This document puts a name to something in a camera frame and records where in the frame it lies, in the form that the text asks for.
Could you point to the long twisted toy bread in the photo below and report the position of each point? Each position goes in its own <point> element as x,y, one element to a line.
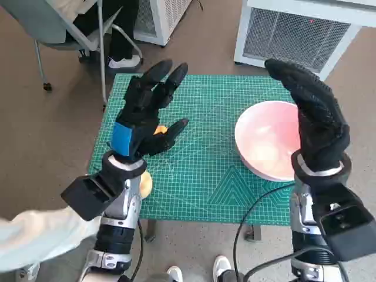
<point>161,129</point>

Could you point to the green cutting mat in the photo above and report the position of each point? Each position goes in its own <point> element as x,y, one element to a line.
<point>199,152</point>

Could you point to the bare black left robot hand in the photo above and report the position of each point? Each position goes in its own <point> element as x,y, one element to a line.
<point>141,117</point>

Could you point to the grey table leg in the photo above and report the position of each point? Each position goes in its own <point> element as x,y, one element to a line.
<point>254,233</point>
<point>151,230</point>

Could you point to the large white mesh cabinet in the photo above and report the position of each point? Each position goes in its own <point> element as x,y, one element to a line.
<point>293,38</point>

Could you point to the pink bowl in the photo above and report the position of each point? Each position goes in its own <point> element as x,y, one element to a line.
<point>264,132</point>

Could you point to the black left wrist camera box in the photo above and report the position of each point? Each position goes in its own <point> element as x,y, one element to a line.
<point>85,196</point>

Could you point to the grey office chair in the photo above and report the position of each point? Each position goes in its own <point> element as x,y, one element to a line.
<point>29,23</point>

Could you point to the small white mesh cabinet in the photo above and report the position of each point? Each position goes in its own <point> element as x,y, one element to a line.
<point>167,17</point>

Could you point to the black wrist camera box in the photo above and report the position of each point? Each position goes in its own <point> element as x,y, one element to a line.
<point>349,235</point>
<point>85,196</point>

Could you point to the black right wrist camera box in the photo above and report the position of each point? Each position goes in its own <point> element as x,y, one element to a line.
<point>349,235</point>

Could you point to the round toy bread bun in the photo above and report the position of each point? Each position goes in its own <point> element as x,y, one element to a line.
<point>146,185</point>

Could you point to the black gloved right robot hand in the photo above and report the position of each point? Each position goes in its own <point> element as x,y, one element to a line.
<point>320,123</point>

